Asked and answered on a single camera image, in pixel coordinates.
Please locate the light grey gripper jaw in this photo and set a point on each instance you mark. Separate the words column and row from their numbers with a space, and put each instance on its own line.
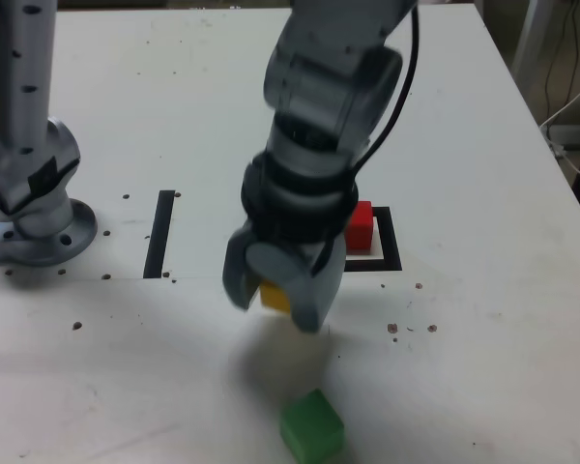
column 314, row 304

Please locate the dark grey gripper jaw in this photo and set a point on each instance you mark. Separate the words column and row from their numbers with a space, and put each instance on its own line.
column 234, row 275

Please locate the yellow cube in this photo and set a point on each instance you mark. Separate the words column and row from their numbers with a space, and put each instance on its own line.
column 275, row 295

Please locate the red cube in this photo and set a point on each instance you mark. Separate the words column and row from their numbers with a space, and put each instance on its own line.
column 360, row 227

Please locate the green cube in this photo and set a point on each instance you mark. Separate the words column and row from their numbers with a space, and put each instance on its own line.
column 311, row 427

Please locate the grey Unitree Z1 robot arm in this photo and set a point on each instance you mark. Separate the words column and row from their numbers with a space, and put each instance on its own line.
column 24, row 72

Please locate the black tape square outline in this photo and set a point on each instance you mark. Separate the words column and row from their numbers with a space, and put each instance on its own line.
column 389, row 241

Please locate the black tape strip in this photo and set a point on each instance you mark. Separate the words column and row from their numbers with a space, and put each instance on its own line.
column 159, row 232

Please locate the white metal post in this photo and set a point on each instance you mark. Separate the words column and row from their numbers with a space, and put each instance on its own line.
column 529, row 34

